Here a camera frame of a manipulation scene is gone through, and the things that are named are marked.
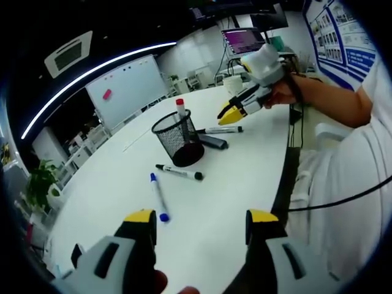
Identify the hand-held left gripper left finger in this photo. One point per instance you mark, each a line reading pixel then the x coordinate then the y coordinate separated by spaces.
pixel 122 260

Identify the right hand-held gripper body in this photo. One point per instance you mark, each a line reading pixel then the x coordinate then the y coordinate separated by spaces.
pixel 265 65

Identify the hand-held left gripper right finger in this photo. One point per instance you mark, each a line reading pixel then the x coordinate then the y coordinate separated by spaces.
pixel 272 254

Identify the black whiteboard marker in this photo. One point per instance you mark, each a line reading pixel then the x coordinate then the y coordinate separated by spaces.
pixel 179 172
pixel 220 130

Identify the red whiteboard marker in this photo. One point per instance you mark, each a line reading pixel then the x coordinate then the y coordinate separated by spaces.
pixel 180 107

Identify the black mesh pen holder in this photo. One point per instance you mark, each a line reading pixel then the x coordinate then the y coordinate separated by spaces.
pixel 180 144

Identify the blue whiteboard marker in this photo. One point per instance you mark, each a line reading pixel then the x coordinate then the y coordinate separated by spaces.
pixel 159 197

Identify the standing whiteboard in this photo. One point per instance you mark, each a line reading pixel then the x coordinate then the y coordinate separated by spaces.
pixel 128 88

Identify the pink whiteboard eraser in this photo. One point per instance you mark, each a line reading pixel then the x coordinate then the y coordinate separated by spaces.
pixel 107 94

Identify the person's right hand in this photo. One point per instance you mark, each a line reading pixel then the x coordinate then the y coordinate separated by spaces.
pixel 283 95

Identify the person's left hand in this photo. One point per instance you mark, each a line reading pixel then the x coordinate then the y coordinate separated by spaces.
pixel 161 281

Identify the teal paper bag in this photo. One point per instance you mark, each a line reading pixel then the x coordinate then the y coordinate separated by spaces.
pixel 278 44

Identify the laptop with purple screen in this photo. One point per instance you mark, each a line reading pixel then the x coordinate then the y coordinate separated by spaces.
pixel 242 41

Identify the black monitor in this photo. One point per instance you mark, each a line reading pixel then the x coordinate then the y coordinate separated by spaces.
pixel 269 16

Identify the white chair armrest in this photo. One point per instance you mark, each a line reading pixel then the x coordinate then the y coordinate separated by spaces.
pixel 332 131

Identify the person's white shirt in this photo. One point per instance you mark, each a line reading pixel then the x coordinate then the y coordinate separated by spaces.
pixel 352 183

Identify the potted green plant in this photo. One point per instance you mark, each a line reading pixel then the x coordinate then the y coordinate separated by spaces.
pixel 41 180

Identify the white curved display stand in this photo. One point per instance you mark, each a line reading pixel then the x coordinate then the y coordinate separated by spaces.
pixel 12 159

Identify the ceiling light strip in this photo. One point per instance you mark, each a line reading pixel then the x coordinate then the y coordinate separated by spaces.
pixel 85 75

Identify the ceiling air conditioner vent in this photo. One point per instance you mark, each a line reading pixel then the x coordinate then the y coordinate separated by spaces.
pixel 69 53

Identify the dark wall screen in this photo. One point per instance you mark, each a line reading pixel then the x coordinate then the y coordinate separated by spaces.
pixel 220 9

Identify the blue wall poster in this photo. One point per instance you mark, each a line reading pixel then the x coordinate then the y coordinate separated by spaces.
pixel 340 46

